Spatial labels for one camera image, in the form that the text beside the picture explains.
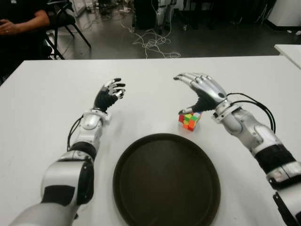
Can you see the black folding chair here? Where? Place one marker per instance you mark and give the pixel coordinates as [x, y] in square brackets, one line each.
[63, 21]

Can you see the white shelf cart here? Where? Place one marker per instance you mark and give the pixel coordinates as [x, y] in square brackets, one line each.
[78, 7]

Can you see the multicoloured Rubik's cube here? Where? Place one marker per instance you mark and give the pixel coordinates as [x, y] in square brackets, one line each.
[190, 121]

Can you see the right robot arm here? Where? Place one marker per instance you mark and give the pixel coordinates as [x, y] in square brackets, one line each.
[258, 134]

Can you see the seated person in black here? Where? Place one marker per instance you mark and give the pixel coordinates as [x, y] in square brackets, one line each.
[18, 42]

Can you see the black box cabinet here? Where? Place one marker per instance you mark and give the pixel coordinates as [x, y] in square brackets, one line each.
[144, 14]

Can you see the white cabinet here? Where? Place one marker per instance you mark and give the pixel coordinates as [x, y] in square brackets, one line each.
[285, 11]

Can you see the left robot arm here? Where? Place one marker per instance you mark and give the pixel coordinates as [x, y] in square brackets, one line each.
[61, 174]

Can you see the white side table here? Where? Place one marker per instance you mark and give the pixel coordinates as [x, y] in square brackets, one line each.
[291, 53]

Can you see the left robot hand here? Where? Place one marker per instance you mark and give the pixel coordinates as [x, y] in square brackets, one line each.
[103, 98]

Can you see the dark brown round plate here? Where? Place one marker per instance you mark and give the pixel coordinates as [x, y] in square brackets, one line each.
[167, 183]

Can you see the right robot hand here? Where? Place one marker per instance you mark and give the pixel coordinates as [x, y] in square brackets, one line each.
[209, 94]

